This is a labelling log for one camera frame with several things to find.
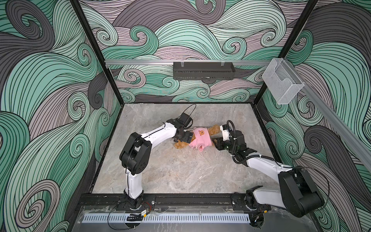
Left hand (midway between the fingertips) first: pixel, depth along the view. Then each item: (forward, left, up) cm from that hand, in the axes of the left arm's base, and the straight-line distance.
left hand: (184, 136), depth 92 cm
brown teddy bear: (+2, -18, +5) cm, 18 cm away
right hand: (-3, -19, +3) cm, 19 cm away
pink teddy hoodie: (-2, -11, 0) cm, 12 cm away
